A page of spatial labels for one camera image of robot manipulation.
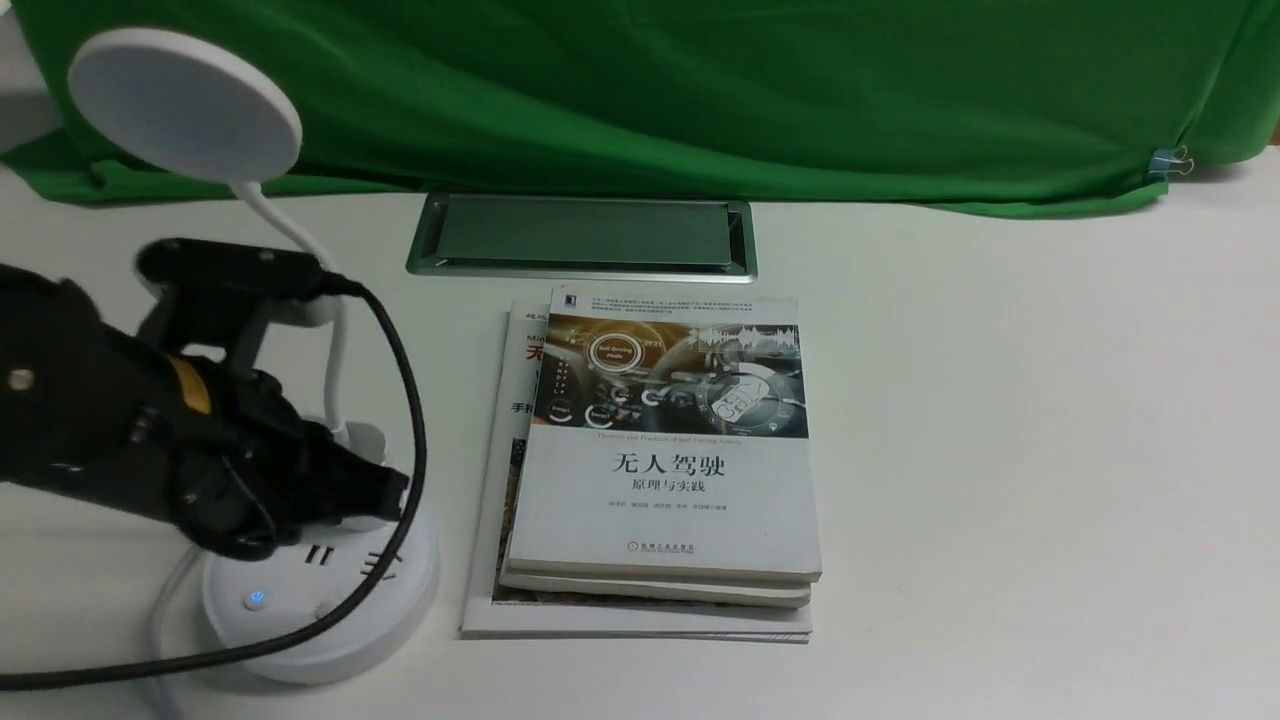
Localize black camera cable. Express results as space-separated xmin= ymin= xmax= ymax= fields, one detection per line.
xmin=0 ymin=272 xmax=429 ymax=693

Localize middle white book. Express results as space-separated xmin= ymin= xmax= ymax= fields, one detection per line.
xmin=495 ymin=550 xmax=812 ymax=610

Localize white desk lamp socket base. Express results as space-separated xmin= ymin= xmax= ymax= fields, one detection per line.
xmin=68 ymin=28 xmax=440 ymax=685

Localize green backdrop cloth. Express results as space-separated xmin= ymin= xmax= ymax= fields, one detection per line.
xmin=3 ymin=1 xmax=1279 ymax=218

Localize bottom large thin book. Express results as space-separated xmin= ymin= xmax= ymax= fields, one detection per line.
xmin=460 ymin=304 xmax=813 ymax=644

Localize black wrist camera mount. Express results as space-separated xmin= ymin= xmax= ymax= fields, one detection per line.
xmin=134 ymin=238 xmax=338 ymax=375

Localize blue binder clip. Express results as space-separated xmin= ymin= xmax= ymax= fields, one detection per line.
xmin=1146 ymin=145 xmax=1196 ymax=183

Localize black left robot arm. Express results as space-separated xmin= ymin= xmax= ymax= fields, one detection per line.
xmin=1 ymin=263 xmax=410 ymax=562

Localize grey desk cable grommet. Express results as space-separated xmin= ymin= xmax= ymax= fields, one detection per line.
xmin=404 ymin=191 xmax=759 ymax=284

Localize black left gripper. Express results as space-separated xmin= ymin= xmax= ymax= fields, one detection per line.
xmin=165 ymin=355 xmax=410 ymax=561

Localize top autonomous driving book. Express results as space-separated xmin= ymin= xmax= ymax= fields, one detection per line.
xmin=507 ymin=286 xmax=823 ymax=584

